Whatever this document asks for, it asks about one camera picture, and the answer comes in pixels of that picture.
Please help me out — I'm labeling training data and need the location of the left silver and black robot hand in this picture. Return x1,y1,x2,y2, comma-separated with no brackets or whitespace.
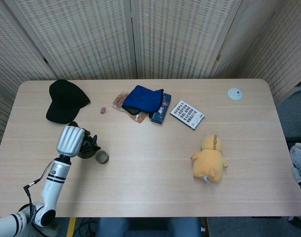
55,122,99,158

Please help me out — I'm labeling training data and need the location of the black teapot with wooden knob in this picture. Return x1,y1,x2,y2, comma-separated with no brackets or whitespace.
76,134,102,160

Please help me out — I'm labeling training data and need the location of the small dark cup, white inside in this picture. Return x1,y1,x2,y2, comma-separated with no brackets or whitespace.
95,150,110,164

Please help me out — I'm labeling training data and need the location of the black baseball cap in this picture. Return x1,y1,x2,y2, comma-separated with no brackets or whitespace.
45,79,91,124

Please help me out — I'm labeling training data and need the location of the orange snack packet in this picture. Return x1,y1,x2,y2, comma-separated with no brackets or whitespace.
112,91,148,124

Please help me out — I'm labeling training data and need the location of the black metal table foot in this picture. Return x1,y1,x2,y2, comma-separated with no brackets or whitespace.
287,215,301,226

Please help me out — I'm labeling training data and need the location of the black soft case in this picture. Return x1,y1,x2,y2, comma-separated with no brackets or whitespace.
122,106,141,116

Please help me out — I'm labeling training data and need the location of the blue fabric pouch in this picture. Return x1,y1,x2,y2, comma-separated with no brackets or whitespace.
121,84,164,115

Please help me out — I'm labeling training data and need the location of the yellow floor strip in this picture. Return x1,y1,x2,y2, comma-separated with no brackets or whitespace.
67,217,76,237

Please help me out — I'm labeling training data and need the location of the yellow plush toy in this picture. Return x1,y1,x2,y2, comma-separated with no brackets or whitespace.
190,133,229,185

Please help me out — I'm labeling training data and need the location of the dark blue printed box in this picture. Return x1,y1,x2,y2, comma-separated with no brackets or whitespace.
150,92,172,125

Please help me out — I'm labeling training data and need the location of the woven folding screen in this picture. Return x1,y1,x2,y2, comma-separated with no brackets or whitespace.
0,0,301,171

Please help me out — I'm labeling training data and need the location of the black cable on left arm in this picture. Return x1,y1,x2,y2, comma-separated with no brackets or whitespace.
22,164,54,223

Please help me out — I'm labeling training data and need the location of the black floor cable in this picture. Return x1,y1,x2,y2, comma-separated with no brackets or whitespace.
76,217,98,235

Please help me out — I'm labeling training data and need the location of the white round cable grommet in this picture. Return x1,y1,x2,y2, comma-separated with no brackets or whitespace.
227,87,243,101

